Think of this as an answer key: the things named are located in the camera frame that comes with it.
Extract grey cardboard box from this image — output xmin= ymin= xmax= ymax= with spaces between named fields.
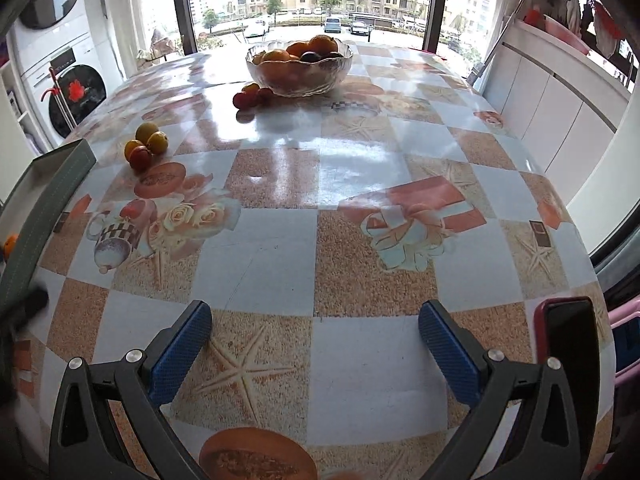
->
xmin=0 ymin=139 xmax=97 ymax=313

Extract red handled mop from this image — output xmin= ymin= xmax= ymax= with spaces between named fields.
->
xmin=42 ymin=66 xmax=76 ymax=128

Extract red hanging garment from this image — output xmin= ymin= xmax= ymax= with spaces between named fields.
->
xmin=592 ymin=0 xmax=626 ymax=61

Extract small rack with cloth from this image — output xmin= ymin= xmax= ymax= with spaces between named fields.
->
xmin=135 ymin=27 xmax=183 ymax=68

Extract phone in red case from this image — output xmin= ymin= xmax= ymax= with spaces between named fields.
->
xmin=532 ymin=296 xmax=603 ymax=456

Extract pink plastic basin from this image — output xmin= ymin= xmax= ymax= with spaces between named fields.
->
xmin=544 ymin=14 xmax=593 ymax=56

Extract long metal pole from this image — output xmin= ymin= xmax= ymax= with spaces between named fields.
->
xmin=470 ymin=0 xmax=533 ymax=86

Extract white wall cabinets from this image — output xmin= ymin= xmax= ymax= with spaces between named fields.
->
xmin=472 ymin=22 xmax=640 ymax=211

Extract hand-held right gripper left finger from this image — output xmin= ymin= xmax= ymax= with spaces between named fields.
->
xmin=47 ymin=301 xmax=213 ymax=480

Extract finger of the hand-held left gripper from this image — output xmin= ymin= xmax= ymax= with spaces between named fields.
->
xmin=15 ymin=286 xmax=51 ymax=320

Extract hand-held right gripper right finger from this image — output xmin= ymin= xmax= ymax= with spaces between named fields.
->
xmin=419 ymin=300 xmax=587 ymax=480

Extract white hanging garment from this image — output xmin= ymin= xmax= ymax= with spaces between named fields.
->
xmin=565 ymin=0 xmax=583 ymax=36

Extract pink plastic stool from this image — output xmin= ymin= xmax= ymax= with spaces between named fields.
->
xmin=607 ymin=297 xmax=640 ymax=388

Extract clear glass bowl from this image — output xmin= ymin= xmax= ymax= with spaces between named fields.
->
xmin=245 ymin=40 xmax=354 ymax=98

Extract white curtain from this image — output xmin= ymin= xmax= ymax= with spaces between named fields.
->
xmin=97 ymin=0 xmax=151 ymax=81

